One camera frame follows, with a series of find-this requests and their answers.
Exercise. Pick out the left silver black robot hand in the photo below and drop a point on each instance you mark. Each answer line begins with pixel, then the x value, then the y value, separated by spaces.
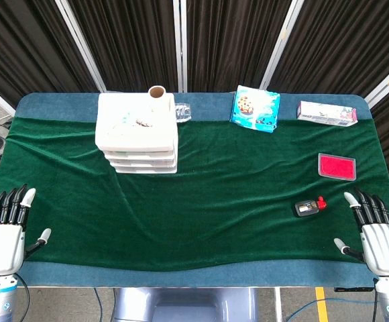
pixel 3 248

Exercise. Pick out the green velvet tablecloth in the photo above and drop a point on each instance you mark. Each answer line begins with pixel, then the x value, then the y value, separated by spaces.
pixel 214 201

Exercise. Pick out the grey robot base column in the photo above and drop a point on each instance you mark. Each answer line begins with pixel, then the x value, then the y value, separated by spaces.
pixel 181 305

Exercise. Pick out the blue cookie package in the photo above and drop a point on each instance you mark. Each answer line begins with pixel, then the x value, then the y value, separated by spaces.
pixel 253 109

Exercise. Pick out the blue table cover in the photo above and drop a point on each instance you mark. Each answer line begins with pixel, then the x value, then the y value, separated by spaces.
pixel 214 278

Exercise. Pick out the white plastic drawer unit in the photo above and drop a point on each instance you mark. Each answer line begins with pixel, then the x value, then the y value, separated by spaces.
pixel 130 134

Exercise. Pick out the crumpled clear plastic bottle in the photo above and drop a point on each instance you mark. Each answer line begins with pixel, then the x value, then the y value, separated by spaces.
pixel 182 112

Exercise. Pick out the red ink pad case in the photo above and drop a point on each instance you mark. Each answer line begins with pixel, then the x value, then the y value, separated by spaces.
pixel 336 166

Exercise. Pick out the white paper roll cardboard core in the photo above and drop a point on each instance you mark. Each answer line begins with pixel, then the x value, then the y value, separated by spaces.
pixel 157 99

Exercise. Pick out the black ink bottle red cap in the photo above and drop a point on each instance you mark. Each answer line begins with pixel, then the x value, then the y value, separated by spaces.
pixel 306 208

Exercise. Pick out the white pink carton box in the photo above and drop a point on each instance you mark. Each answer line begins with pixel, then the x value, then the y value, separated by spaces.
pixel 327 114

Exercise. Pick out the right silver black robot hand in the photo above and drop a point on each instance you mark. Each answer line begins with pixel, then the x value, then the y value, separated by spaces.
pixel 384 248

